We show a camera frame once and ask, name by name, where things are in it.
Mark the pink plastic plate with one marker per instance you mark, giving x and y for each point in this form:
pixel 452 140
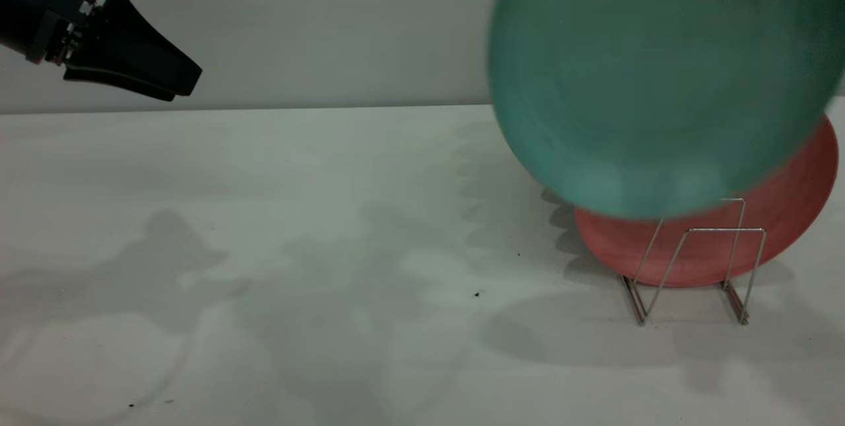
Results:
pixel 785 208

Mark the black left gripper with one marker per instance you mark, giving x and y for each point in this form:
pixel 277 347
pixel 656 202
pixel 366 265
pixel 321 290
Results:
pixel 59 23

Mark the green plastic plate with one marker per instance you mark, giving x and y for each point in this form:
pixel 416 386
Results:
pixel 660 82

